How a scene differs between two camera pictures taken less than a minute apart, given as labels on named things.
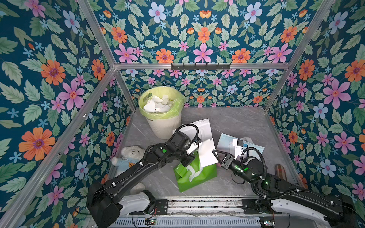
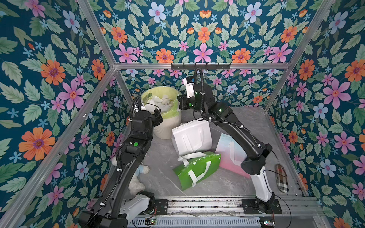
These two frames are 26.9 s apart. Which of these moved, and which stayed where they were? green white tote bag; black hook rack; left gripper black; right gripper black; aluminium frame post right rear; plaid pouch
Moved: right gripper black; green white tote bag; left gripper black
Stayed: plaid pouch; aluminium frame post right rear; black hook rack
